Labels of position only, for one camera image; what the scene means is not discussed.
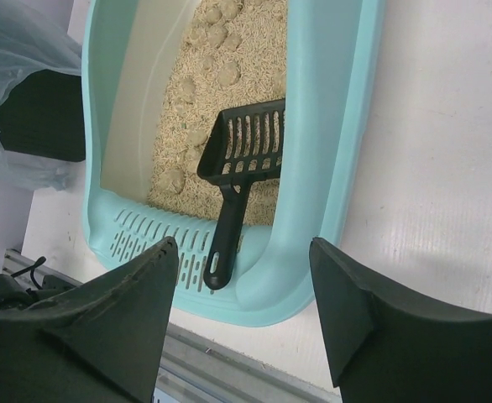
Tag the beige cat litter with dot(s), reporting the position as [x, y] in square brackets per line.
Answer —
[232, 53]

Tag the translucent blue bin liner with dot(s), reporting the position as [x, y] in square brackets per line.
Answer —
[30, 42]

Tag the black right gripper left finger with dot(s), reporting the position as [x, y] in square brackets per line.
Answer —
[98, 342]

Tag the teal litter box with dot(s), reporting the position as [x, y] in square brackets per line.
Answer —
[127, 56]

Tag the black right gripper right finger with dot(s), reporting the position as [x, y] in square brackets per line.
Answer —
[388, 343]

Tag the black litter scoop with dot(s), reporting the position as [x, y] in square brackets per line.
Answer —
[245, 146]

